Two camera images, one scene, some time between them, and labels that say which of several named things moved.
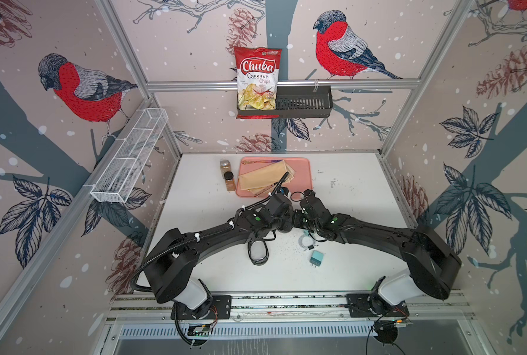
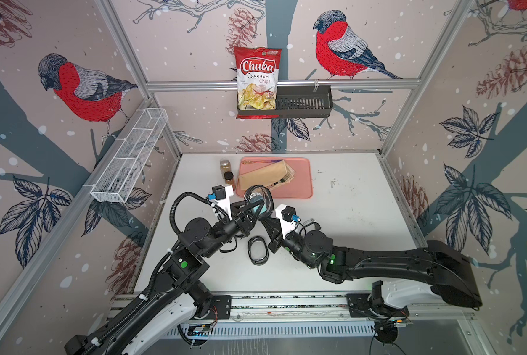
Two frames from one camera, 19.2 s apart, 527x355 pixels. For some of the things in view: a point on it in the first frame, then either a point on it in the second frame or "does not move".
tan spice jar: [225, 166] does not move
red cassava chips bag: [257, 77] does not move
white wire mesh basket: [118, 175] does not move
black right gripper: [297, 215] → [276, 239]
